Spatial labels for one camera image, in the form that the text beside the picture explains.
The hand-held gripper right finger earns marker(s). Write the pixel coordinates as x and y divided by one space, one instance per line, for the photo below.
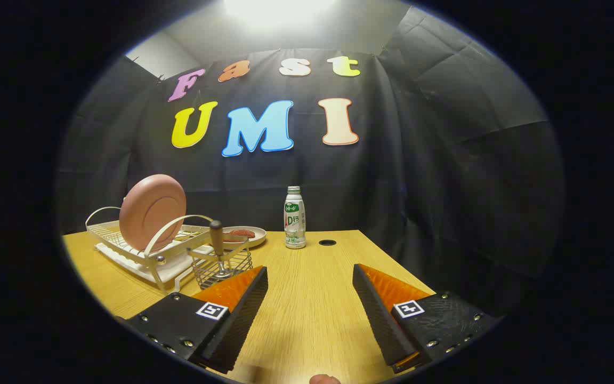
381 320

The pink plate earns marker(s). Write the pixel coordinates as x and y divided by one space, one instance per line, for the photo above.
152 210

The black table grommet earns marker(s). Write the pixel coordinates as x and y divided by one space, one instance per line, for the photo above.
327 242

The white drink bottle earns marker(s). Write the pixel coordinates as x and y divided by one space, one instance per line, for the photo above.
295 224

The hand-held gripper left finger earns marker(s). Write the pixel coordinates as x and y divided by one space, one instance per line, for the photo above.
243 320

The white dish rack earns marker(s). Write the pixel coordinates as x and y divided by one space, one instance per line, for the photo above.
171 269

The beige round dish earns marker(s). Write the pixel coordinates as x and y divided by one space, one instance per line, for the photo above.
256 240

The red meat piece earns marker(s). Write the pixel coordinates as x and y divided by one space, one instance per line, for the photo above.
240 233

